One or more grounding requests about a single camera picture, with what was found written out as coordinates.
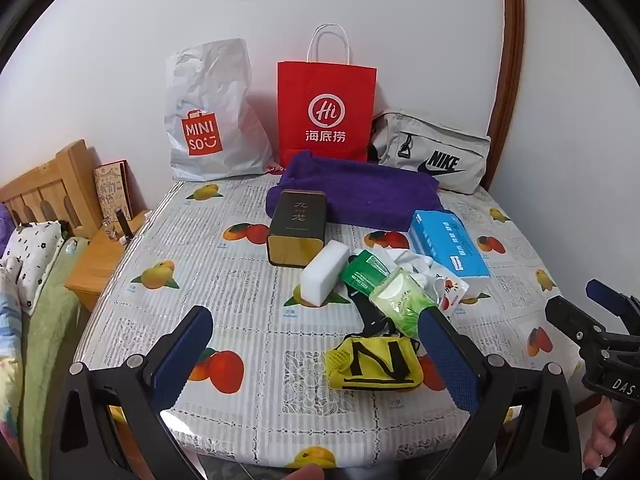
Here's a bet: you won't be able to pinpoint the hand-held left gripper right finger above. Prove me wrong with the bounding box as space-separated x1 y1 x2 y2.
418 306 584 480

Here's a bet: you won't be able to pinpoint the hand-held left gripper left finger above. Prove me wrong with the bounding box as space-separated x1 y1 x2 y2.
49 305 215 480

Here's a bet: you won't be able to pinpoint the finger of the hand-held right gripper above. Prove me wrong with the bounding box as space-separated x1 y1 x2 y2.
586 279 640 333
545 296 608 356

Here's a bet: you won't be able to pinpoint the white wrapper with orange print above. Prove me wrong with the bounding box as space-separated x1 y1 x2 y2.
434 271 471 312

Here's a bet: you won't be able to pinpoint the yellow sock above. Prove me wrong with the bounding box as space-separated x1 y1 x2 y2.
324 336 423 392

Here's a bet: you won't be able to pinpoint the white gloves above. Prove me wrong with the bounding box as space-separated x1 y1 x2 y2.
360 247 441 286

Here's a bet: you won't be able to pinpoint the blue tissue pack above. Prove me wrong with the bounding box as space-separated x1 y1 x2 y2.
409 210 492 293

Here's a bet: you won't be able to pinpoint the green packet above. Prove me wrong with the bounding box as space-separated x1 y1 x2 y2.
339 252 388 297

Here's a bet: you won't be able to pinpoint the white charger block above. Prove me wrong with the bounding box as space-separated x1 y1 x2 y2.
298 240 349 307

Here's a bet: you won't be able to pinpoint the dark tea tin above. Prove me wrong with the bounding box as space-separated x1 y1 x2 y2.
266 190 328 267

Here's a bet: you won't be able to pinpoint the person's right hand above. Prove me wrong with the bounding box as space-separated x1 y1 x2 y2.
582 402 619 469

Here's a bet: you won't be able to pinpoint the person's left hand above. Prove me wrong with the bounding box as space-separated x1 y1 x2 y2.
285 464 326 480

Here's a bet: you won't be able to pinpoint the wooden nightstand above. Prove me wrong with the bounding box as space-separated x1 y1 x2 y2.
65 210 153 313

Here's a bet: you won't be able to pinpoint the green blanket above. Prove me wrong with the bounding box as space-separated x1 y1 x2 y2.
20 240 91 461

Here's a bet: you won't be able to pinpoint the small black stand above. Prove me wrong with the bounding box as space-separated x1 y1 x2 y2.
116 210 136 242

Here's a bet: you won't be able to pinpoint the colourful printed bed sheet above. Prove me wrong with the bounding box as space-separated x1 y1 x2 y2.
0 270 31 461

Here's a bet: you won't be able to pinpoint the patterned notebook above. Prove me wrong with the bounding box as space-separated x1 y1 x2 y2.
94 160 133 223

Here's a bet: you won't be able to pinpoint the white black-dotted pillow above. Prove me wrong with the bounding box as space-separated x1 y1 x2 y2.
0 220 68 316

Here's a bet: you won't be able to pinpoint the purple towel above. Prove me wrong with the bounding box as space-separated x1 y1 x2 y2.
265 150 443 233

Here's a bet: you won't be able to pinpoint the wooden headboard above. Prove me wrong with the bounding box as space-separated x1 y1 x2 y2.
0 140 101 241

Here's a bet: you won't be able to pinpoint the grey waist bag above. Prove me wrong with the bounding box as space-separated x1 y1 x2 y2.
370 111 492 195

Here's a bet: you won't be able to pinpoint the purple plush toy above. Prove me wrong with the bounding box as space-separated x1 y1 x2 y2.
0 205 13 256

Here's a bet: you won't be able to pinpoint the white plastic shopping bag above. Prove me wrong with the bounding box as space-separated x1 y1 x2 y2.
165 38 273 182

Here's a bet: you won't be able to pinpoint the red paper bag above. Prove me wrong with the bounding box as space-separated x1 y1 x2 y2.
277 24 377 166

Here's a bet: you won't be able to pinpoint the brown wooden door frame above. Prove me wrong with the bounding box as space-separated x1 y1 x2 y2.
487 0 526 191

